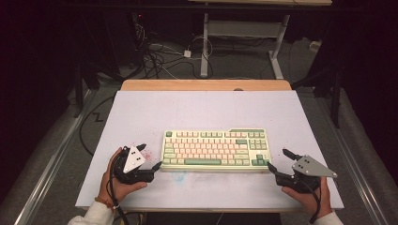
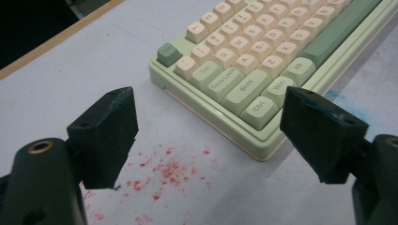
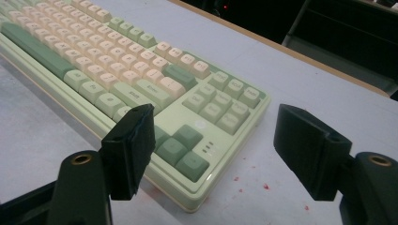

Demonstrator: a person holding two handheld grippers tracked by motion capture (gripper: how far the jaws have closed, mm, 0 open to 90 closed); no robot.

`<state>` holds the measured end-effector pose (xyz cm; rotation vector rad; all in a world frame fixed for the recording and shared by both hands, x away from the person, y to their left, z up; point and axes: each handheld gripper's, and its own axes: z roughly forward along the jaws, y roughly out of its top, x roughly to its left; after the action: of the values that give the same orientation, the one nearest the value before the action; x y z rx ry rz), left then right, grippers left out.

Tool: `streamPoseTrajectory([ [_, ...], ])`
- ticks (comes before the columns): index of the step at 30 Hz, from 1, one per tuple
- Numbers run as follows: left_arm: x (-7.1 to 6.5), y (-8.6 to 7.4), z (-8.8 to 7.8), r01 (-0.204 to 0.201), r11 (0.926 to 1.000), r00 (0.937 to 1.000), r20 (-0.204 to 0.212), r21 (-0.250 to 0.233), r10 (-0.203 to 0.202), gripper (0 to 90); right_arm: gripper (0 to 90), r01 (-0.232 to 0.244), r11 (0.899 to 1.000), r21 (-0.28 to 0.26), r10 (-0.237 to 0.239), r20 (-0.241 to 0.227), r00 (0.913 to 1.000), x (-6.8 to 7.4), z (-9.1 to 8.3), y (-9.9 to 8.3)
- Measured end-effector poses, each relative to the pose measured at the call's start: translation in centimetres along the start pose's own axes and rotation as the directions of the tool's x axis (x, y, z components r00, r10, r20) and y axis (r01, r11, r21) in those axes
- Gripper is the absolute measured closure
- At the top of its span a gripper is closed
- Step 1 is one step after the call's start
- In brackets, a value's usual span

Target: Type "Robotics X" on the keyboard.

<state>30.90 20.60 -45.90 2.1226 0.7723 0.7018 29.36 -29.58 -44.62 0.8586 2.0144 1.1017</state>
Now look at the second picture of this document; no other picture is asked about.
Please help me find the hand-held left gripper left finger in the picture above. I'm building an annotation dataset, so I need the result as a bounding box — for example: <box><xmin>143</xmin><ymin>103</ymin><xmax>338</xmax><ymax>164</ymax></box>
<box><xmin>66</xmin><ymin>86</ymin><xmax>139</xmax><ymax>190</ymax></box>

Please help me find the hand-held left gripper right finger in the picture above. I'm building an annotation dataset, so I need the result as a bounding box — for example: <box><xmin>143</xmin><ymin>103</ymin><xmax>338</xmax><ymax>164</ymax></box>
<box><xmin>280</xmin><ymin>86</ymin><xmax>370</xmax><ymax>185</ymax></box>

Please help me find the green and cream keyboard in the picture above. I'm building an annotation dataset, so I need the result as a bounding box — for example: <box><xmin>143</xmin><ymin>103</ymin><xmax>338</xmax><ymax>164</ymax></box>
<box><xmin>148</xmin><ymin>0</ymin><xmax>398</xmax><ymax>162</ymax></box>

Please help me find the grey metal stand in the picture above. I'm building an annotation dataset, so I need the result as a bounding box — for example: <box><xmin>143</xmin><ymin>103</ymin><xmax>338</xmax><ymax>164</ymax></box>
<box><xmin>65</xmin><ymin>0</ymin><xmax>112</xmax><ymax>20</ymax></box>

